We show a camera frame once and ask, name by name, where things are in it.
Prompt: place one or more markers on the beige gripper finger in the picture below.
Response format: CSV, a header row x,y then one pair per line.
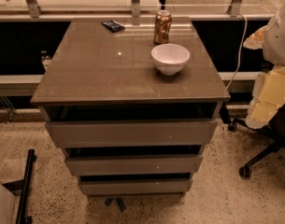
x,y
255,41

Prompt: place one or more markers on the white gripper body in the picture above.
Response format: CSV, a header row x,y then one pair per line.
x,y
278,42

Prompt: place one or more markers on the grey drawer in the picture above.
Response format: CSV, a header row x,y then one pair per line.
x,y
156,186
131,134
135,165

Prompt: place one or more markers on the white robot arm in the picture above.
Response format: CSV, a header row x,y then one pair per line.
x,y
274,40

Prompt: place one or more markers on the grey bottom drawer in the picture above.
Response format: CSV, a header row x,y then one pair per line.
x,y
156,186

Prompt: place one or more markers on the grey top drawer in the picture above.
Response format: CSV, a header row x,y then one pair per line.
x,y
131,134

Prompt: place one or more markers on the grey drawer cabinet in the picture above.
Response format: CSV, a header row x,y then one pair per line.
x,y
98,76

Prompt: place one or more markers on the white bowl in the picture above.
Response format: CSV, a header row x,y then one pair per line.
x,y
170,58

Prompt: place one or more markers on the gold soda can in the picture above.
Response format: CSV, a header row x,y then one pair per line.
x,y
163,20

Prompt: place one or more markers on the dark blue snack packet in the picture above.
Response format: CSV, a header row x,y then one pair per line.
x,y
113,26

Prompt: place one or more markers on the black metal stand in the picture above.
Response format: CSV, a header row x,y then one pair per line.
x,y
23,186

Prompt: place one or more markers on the white box with label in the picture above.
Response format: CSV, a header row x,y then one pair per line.
x,y
7,202

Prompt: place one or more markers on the metal railing post right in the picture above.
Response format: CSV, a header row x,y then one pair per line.
x,y
234,7

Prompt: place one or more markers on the metal railing post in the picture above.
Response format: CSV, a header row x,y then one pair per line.
x,y
34,8
135,8
234,7

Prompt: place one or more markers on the metal railing post middle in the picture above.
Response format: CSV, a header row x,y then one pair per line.
x,y
135,8

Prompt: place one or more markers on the metal railing post left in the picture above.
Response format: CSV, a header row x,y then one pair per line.
x,y
34,8

